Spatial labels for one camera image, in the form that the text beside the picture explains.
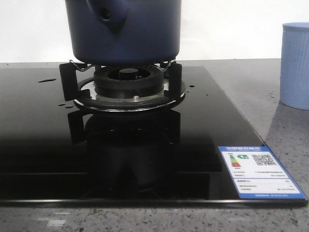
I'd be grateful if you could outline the black gas burner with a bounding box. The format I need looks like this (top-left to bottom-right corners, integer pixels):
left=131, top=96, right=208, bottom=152
left=74, top=62, right=185, bottom=112

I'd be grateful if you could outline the black glass stove top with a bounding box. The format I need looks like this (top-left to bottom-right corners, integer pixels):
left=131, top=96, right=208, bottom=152
left=0, top=67, right=308, bottom=207

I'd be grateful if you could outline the dark blue pot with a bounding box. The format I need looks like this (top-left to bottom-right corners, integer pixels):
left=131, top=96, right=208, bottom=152
left=65, top=0, right=182, bottom=65

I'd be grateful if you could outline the black pot support grate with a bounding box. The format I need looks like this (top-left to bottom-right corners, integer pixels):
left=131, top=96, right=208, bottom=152
left=59, top=60, right=185, bottom=101

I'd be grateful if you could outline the light blue ribbed cup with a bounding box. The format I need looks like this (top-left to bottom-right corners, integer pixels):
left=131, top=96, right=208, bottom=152
left=280, top=22, right=309, bottom=110

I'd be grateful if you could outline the blue energy label sticker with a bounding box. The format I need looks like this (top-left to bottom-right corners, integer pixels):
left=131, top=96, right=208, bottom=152
left=219, top=146, right=307, bottom=200

